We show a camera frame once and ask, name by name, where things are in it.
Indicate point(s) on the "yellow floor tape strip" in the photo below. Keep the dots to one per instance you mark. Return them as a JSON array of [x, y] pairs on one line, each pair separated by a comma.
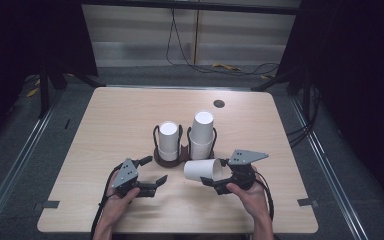
[[266, 77], [226, 66], [32, 92]]

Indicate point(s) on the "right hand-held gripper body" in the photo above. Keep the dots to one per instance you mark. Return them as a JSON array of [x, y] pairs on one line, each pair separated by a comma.
[[243, 173]]

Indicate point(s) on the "grey tape piece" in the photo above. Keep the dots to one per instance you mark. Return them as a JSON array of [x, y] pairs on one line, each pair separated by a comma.
[[51, 204], [305, 202]]

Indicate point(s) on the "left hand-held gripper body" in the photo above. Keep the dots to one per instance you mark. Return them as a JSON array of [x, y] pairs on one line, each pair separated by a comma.
[[126, 176]]

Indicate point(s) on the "person's left hand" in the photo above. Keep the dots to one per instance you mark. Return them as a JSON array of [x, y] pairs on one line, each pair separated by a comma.
[[113, 206]]

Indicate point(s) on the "black stand leg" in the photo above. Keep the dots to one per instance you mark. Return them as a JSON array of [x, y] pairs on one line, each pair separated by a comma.
[[273, 81]]

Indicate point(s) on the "metal floor rail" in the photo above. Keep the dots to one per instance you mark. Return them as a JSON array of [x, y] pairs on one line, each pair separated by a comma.
[[16, 166], [330, 173]]

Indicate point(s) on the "black curtain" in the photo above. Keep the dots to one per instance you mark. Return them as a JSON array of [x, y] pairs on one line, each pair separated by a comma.
[[356, 83], [30, 50]]

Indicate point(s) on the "dark brown double cup holder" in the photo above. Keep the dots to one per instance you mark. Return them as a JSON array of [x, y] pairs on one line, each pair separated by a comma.
[[171, 163]]

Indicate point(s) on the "person's right hand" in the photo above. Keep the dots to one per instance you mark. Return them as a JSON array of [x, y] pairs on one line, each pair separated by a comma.
[[255, 200]]

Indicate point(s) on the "black round table grommet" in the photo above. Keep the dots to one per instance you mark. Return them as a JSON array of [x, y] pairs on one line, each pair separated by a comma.
[[219, 103]]

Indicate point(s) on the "white paper cup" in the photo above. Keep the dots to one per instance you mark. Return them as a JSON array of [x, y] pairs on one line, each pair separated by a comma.
[[200, 151], [168, 156], [202, 128], [200, 170], [169, 137]]

